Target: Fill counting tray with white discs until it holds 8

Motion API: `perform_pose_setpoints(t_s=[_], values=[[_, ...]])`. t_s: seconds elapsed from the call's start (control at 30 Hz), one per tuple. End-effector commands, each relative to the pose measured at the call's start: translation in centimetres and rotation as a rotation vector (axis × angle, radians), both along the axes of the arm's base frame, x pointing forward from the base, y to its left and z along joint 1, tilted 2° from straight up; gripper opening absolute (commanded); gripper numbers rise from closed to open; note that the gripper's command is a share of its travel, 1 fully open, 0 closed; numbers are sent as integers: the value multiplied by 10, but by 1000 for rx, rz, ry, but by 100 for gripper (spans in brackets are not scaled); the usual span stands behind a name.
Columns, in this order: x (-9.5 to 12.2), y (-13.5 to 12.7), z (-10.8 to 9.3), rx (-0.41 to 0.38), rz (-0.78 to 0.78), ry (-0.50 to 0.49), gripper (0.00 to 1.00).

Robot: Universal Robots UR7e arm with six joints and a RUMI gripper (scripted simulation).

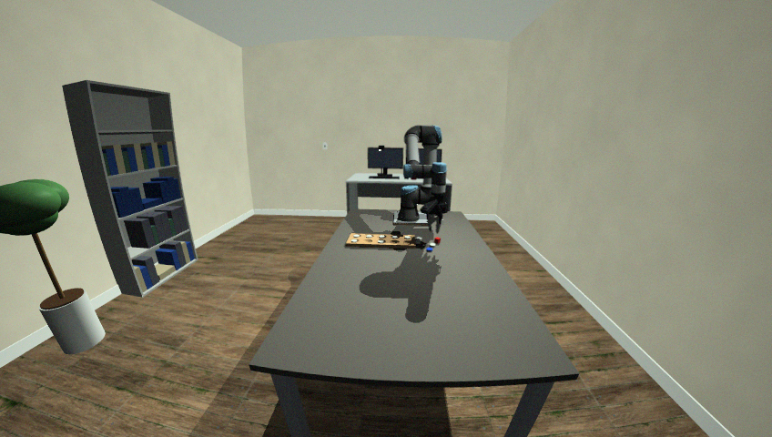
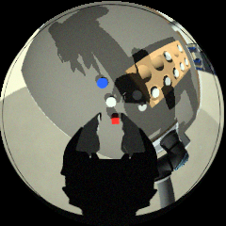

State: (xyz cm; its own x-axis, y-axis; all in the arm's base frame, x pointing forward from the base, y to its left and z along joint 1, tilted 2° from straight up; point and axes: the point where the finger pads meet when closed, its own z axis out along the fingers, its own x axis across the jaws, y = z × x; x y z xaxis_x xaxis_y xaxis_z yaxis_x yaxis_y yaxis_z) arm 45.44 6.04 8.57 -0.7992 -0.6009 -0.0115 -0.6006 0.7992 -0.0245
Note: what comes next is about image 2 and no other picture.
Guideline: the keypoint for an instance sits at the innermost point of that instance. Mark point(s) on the blue disc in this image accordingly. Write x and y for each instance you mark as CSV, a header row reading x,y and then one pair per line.
x,y
102,83

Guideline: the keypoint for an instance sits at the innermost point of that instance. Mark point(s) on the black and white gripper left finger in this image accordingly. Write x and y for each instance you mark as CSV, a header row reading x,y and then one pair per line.
x,y
84,142

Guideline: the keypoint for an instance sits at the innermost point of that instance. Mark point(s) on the red cube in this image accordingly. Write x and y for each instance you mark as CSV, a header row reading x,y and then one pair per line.
x,y
115,119

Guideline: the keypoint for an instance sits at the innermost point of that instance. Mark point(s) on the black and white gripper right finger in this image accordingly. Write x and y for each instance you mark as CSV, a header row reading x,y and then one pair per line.
x,y
137,144

